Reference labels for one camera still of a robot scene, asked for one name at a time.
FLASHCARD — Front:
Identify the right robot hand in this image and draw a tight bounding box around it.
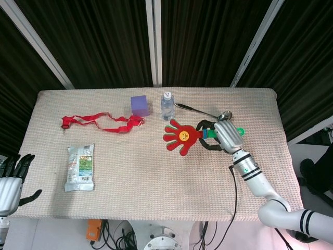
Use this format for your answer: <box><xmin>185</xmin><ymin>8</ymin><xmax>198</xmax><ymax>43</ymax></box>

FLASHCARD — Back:
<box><xmin>195</xmin><ymin>119</ymin><xmax>245</xmax><ymax>155</ymax></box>

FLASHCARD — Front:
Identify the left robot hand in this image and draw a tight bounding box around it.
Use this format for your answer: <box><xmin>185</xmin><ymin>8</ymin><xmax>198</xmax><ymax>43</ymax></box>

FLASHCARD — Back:
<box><xmin>0</xmin><ymin>153</ymin><xmax>43</xmax><ymax>217</ymax></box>

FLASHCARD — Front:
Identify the red hand clapper green handle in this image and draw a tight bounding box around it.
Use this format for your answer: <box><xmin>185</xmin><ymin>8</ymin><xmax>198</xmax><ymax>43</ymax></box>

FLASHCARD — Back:
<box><xmin>163</xmin><ymin>118</ymin><xmax>246</xmax><ymax>157</ymax></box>

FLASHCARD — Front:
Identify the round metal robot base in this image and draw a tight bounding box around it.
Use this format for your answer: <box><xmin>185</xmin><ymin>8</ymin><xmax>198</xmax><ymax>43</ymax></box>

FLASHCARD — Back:
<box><xmin>144</xmin><ymin>226</ymin><xmax>184</xmax><ymax>250</ymax></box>

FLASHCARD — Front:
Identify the orange plastic sensor box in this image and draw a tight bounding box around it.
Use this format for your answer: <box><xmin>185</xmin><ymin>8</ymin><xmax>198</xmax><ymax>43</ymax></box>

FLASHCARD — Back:
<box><xmin>86</xmin><ymin>219</ymin><xmax>103</xmax><ymax>242</ymax></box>

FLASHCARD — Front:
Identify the metal soup ladle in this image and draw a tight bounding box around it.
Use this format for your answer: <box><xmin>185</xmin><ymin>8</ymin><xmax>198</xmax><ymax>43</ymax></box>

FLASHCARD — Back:
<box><xmin>174</xmin><ymin>103</ymin><xmax>233</xmax><ymax>122</ymax></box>

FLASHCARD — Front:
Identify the clear plastic water bottle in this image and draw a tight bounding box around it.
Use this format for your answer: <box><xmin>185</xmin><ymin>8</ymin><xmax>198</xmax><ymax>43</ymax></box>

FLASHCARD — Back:
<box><xmin>160</xmin><ymin>91</ymin><xmax>174</xmax><ymax>121</ymax></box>

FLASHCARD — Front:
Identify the white green snack bag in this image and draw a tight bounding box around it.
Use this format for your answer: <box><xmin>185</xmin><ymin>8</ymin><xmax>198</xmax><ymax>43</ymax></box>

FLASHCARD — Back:
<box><xmin>64</xmin><ymin>143</ymin><xmax>95</xmax><ymax>193</ymax></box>

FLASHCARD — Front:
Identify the black chair base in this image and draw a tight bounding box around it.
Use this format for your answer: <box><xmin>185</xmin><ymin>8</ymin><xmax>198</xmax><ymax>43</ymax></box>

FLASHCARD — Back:
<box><xmin>299</xmin><ymin>124</ymin><xmax>333</xmax><ymax>204</ymax></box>

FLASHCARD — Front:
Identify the purple foam cube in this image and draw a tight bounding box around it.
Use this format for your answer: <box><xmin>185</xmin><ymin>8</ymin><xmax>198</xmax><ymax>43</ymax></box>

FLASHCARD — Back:
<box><xmin>130</xmin><ymin>95</ymin><xmax>149</xmax><ymax>117</ymax></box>

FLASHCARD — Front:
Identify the beige waffle tablecloth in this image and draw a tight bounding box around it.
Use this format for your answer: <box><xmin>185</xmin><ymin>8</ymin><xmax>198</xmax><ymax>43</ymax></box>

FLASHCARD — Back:
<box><xmin>5</xmin><ymin>87</ymin><xmax>305</xmax><ymax>222</ymax></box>

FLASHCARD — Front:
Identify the black pleated curtain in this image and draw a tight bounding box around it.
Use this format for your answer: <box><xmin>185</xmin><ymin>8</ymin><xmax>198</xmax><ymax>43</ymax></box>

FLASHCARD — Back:
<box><xmin>0</xmin><ymin>0</ymin><xmax>333</xmax><ymax>157</ymax></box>

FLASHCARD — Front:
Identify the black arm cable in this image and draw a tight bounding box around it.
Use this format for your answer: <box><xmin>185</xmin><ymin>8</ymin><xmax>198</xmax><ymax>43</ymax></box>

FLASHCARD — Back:
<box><xmin>221</xmin><ymin>165</ymin><xmax>238</xmax><ymax>250</ymax></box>

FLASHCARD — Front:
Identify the white frame floor rail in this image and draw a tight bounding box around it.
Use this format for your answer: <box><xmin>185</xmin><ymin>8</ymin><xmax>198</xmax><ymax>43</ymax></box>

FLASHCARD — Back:
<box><xmin>287</xmin><ymin>127</ymin><xmax>333</xmax><ymax>146</ymax></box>

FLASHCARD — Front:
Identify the red fabric lanyard strap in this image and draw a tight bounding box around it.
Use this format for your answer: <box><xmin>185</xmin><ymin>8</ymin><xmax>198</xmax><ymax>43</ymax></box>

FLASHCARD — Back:
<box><xmin>61</xmin><ymin>111</ymin><xmax>145</xmax><ymax>135</ymax></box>

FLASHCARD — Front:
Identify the white frame post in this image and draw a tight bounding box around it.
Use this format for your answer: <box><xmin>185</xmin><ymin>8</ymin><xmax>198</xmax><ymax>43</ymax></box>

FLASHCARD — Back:
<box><xmin>230</xmin><ymin>0</ymin><xmax>287</xmax><ymax>88</ymax></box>
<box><xmin>145</xmin><ymin>0</ymin><xmax>163</xmax><ymax>88</ymax></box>
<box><xmin>0</xmin><ymin>0</ymin><xmax>75</xmax><ymax>90</ymax></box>

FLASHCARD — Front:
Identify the black floor cable bundle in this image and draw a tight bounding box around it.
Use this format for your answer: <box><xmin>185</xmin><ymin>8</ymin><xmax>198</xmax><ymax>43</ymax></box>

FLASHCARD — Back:
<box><xmin>89</xmin><ymin>220</ymin><xmax>143</xmax><ymax>250</ymax></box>

